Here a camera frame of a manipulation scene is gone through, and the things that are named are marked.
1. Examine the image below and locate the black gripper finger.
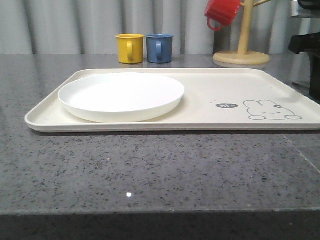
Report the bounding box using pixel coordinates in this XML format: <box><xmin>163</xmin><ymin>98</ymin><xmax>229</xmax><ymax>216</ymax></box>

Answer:
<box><xmin>288</xmin><ymin>34</ymin><xmax>320</xmax><ymax>101</ymax></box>

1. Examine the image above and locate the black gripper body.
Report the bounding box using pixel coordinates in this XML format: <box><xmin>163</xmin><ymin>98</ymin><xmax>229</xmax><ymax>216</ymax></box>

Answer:
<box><xmin>290</xmin><ymin>0</ymin><xmax>320</xmax><ymax>18</ymax></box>

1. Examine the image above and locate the white round plate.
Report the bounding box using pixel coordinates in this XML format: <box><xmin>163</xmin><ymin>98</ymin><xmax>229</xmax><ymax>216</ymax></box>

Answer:
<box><xmin>58</xmin><ymin>72</ymin><xmax>185</xmax><ymax>123</ymax></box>

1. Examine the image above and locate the wooden mug tree stand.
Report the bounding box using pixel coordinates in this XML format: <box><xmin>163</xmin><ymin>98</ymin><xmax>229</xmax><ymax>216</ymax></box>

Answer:
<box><xmin>213</xmin><ymin>0</ymin><xmax>270</xmax><ymax>65</ymax></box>

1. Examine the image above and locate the red mug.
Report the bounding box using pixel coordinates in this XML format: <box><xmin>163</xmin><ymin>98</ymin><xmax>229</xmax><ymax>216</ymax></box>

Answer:
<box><xmin>204</xmin><ymin>0</ymin><xmax>242</xmax><ymax>31</ymax></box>

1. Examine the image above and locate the cream rabbit serving tray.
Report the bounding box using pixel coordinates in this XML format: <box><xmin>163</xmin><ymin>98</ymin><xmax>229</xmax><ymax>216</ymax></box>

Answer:
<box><xmin>25</xmin><ymin>68</ymin><xmax>320</xmax><ymax>133</ymax></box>

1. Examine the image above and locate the blue mug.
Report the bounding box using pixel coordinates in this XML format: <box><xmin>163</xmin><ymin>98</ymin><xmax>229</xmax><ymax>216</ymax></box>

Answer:
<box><xmin>146</xmin><ymin>33</ymin><xmax>174</xmax><ymax>64</ymax></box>

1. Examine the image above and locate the yellow mug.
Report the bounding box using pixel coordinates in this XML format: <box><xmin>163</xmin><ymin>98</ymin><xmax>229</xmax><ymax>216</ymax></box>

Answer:
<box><xmin>115</xmin><ymin>33</ymin><xmax>145</xmax><ymax>64</ymax></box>

